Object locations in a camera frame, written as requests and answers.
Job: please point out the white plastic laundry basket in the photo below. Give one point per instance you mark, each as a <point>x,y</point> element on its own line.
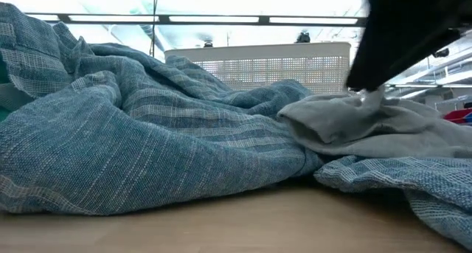
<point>258,50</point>

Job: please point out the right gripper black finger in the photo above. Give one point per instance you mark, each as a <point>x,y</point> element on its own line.
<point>372,54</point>
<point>416,50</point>

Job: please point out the grey shirt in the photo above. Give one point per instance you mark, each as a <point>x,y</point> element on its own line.
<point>368,131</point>

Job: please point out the black metal frame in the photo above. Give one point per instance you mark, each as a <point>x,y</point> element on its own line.
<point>263,19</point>

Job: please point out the dark background object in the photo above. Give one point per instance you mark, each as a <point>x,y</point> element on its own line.
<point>208,44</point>
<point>303,38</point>
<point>441,53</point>

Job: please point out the red blue background object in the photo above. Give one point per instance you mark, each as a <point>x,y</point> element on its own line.
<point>457,116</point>

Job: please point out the teal garment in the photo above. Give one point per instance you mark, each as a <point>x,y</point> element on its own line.
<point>3,74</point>

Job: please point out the blue striped woven shirt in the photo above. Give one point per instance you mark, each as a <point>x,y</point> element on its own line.
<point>147,146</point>

